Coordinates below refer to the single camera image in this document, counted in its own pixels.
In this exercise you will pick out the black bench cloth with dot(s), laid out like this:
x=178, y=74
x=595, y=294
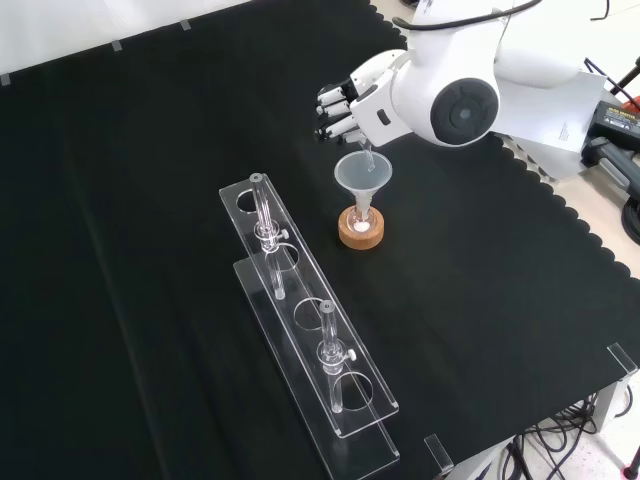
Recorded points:
x=150, y=250

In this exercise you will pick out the pale board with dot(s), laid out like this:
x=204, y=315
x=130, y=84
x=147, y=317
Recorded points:
x=575, y=115

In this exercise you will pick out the clear acrylic funnel stand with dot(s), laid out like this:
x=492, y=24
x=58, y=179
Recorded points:
x=310, y=340

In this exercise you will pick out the translucent plastic funnel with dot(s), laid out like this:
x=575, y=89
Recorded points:
x=357, y=180

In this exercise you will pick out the clear acrylic bench clip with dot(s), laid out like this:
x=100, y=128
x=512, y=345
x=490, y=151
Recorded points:
x=622, y=360
x=438, y=454

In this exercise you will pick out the clear glass weighing funnel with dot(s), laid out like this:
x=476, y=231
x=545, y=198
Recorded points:
x=369, y=157

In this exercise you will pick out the small round-bottom glass flask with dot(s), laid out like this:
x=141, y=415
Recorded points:
x=361, y=222

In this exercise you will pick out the grey bench clip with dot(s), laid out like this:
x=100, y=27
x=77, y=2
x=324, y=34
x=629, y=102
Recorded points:
x=185, y=24
x=116, y=46
x=5, y=80

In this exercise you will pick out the black device with yellow label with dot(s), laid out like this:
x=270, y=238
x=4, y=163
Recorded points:
x=617, y=130

